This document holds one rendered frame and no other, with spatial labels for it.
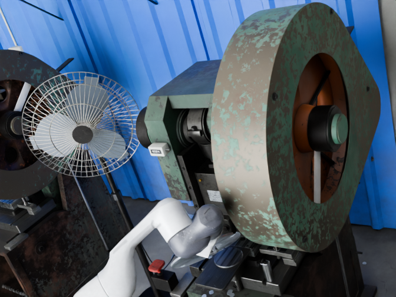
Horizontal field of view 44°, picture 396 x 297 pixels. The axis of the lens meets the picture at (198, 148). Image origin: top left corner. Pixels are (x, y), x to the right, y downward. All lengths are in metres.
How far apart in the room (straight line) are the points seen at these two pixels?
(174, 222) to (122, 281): 0.22
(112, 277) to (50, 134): 1.25
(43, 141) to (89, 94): 0.34
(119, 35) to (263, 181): 2.42
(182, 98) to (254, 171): 0.58
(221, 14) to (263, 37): 1.60
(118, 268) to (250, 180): 0.44
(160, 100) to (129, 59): 1.76
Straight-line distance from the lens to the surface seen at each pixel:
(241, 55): 1.45
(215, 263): 2.11
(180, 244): 1.42
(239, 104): 1.38
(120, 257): 1.45
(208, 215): 1.40
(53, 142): 2.55
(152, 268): 2.26
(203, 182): 1.98
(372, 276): 3.07
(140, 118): 2.04
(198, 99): 1.81
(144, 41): 3.48
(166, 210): 1.43
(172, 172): 1.98
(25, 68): 2.94
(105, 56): 3.79
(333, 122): 1.64
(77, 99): 2.43
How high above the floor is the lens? 2.08
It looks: 25 degrees down
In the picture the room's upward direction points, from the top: 18 degrees counter-clockwise
